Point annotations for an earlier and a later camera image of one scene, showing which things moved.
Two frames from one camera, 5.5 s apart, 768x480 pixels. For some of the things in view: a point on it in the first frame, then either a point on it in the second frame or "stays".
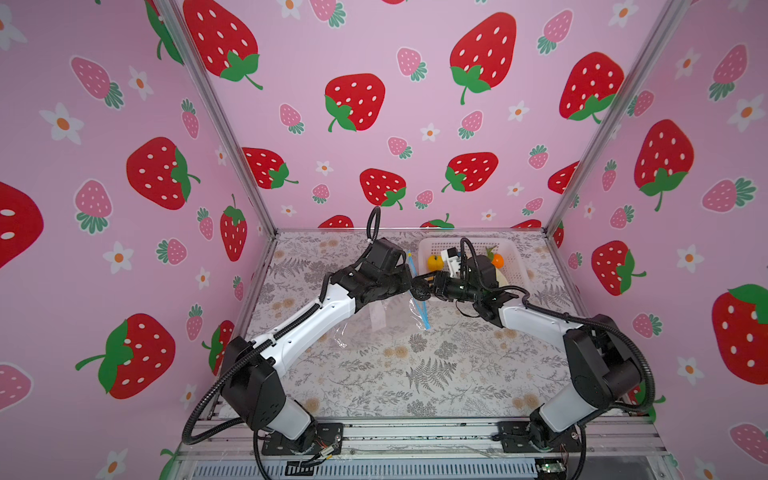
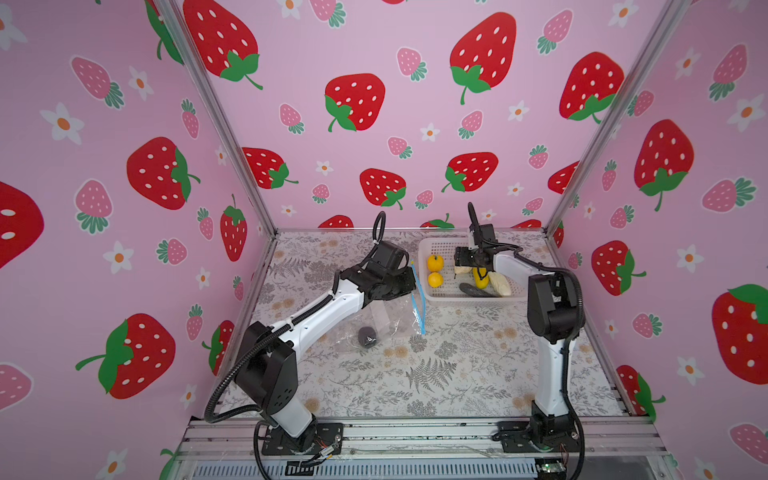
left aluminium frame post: [180, 23] stays
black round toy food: [421, 292] → [366, 336]
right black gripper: [441, 281] → [461, 255]
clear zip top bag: [387, 317] stays
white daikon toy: [501, 278] stays
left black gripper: [405, 282] stays
